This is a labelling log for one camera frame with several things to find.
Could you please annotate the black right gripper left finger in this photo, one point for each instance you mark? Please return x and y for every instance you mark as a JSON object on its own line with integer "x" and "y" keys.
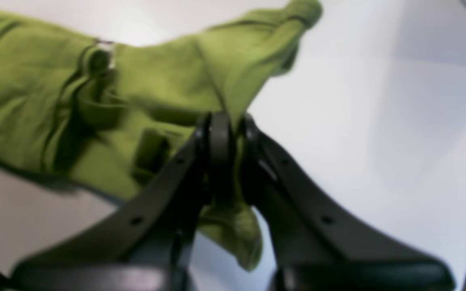
{"x": 146, "y": 244}

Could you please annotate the green T-shirt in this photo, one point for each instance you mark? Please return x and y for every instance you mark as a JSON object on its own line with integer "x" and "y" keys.
{"x": 110, "y": 115}

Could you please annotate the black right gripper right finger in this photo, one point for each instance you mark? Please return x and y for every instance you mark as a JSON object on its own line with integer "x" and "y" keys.
{"x": 318, "y": 244}

